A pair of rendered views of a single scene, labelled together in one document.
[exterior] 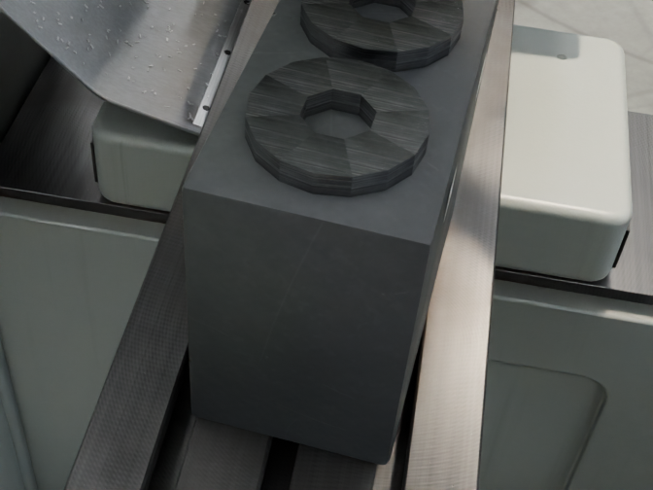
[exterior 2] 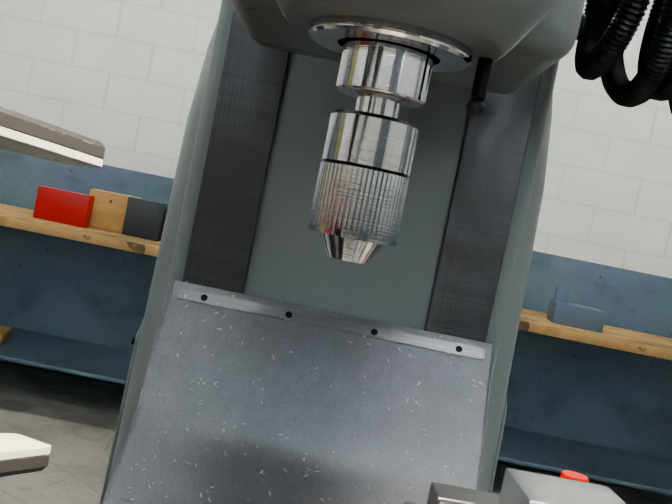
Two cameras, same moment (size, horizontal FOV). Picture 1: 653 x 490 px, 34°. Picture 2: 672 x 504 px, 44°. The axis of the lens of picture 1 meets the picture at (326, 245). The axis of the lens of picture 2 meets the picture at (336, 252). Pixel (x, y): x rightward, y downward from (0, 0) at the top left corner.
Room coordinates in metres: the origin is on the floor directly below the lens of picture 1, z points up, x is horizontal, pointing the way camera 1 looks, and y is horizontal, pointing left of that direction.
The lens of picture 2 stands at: (0.79, -0.47, 1.22)
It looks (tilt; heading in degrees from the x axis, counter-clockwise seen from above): 3 degrees down; 85
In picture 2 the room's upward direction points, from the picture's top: 11 degrees clockwise
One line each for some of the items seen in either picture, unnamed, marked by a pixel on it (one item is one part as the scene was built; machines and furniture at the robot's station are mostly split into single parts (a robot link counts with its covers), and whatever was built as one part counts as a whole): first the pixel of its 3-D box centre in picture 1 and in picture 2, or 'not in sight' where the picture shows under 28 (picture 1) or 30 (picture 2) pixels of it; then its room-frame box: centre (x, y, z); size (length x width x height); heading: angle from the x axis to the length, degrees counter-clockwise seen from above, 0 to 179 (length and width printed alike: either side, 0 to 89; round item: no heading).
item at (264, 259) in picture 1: (346, 194); not in sight; (0.45, -0.01, 1.06); 0.22 x 0.12 x 0.20; 169
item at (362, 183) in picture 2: not in sight; (361, 189); (0.83, -0.03, 1.23); 0.05 x 0.05 x 0.06
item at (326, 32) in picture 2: not in sight; (390, 44); (0.83, -0.03, 1.31); 0.09 x 0.09 x 0.01
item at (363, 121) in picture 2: not in sight; (373, 128); (0.83, -0.03, 1.26); 0.05 x 0.05 x 0.01
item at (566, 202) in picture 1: (373, 105); not in sight; (0.83, -0.03, 0.82); 0.50 x 0.35 x 0.12; 85
